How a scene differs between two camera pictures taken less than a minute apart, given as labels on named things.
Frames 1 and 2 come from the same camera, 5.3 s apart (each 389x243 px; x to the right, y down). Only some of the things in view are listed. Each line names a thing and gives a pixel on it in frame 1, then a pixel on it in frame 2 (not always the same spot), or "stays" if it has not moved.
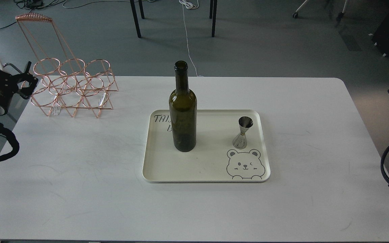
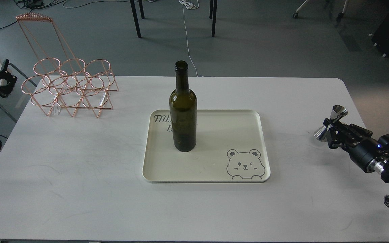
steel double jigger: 239,142 -> 337,111
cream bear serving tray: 214,160 stays
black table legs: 212,15 stays
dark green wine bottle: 183,108 stays
